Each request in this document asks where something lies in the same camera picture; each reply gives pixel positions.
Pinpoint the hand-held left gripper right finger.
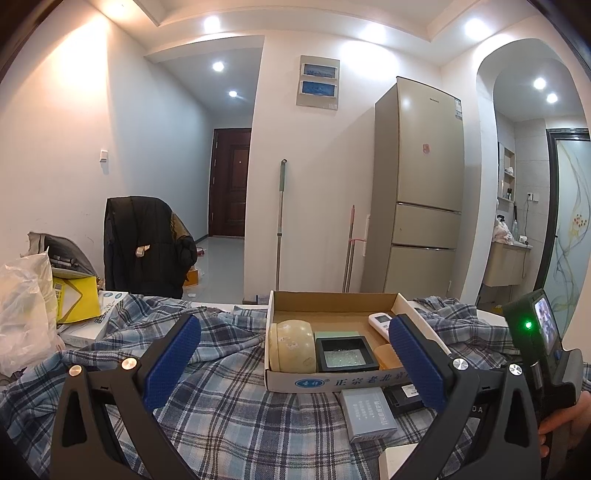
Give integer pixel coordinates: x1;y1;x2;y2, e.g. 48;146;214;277
388;314;542;480

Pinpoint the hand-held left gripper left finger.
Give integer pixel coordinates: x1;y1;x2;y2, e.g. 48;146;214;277
50;314;202;480

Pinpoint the orange translucent plastic box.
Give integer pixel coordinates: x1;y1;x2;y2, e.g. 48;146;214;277
373;343;405;370

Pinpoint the white remote control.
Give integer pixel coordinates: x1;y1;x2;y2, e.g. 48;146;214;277
368;312;398;343

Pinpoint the black square tray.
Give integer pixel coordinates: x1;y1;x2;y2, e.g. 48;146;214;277
314;335;380;374

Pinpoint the shallow cardboard box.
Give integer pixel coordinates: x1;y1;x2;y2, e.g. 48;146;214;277
265;289;452;393

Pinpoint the round cream tin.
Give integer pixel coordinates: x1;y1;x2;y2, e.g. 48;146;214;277
269;319;317;374

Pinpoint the person's right hand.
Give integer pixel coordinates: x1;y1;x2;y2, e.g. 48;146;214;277
537;397;591;452

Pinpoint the small black box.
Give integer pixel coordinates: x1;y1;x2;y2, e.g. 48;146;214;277
384;381;426;416

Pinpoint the small grey box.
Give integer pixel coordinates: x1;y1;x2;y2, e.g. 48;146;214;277
340;388;399;445

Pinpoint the blue plaid shirt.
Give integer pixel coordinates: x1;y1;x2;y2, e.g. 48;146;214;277
0;292;523;480

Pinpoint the white box with blue print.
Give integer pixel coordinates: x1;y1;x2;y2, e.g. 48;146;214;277
59;290;129;345

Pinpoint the beige sink cabinet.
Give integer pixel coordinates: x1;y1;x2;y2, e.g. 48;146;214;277
482;242;533;289

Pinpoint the small white box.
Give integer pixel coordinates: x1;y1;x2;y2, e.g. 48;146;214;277
378;444;419;480

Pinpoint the yellow envelope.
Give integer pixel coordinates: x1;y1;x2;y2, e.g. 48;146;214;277
51;275;102;324

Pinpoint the black jacket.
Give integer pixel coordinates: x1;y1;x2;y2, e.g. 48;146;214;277
103;196;197;300

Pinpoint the light cloth bundle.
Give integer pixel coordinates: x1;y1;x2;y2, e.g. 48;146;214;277
491;214;514;246

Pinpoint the frosted glass door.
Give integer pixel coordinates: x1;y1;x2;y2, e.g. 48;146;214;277
534;128;591;339

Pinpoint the grey bag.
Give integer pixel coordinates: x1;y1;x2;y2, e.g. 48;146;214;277
27;232;96;280

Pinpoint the white plastic bag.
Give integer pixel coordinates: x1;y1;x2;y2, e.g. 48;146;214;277
0;251;64;377

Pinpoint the dark brown door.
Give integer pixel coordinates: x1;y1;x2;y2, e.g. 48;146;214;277
207;128;253;240

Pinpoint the beige refrigerator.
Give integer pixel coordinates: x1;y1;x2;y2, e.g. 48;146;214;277
359;76;465;297

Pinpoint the grey electrical panel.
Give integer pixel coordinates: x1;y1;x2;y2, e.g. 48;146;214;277
295;54;341;111

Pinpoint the mop with green handle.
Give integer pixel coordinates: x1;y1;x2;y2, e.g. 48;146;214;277
275;159;288;292

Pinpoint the wall niche shelf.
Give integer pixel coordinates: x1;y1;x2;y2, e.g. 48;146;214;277
501;147;517;202

